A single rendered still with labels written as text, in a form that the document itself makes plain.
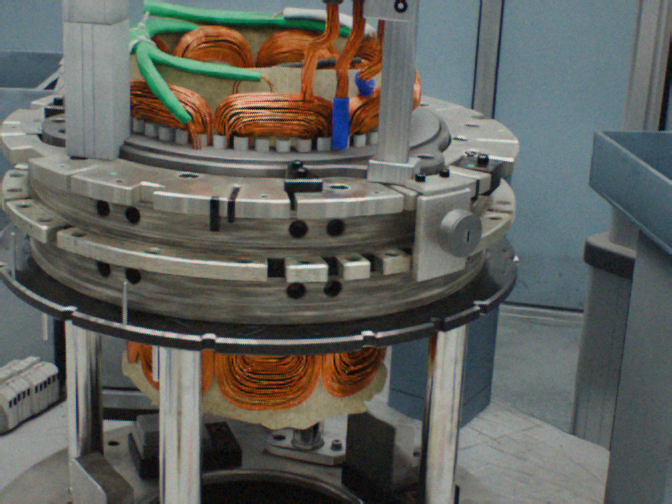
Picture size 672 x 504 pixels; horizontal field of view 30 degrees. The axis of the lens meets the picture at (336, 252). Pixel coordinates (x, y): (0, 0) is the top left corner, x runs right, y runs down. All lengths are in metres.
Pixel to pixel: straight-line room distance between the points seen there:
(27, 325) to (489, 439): 0.41
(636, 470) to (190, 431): 0.37
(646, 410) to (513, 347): 2.39
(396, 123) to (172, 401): 0.20
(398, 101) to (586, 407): 0.63
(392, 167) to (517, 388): 2.42
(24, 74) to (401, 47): 0.60
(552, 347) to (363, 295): 2.66
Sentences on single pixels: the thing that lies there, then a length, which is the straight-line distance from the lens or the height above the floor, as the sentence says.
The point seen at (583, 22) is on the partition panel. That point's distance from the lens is 3.03.
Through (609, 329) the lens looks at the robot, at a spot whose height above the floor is 0.84.
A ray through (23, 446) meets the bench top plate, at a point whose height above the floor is 0.78.
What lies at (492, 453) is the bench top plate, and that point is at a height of 0.78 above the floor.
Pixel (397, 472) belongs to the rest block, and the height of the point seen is 0.84.
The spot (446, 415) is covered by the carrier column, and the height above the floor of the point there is 0.92.
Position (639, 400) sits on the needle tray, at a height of 0.89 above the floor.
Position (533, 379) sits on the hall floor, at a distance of 3.14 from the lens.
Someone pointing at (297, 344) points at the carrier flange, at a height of 1.02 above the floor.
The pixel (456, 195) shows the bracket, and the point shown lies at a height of 1.09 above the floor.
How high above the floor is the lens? 1.28
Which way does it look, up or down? 19 degrees down
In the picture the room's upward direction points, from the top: 3 degrees clockwise
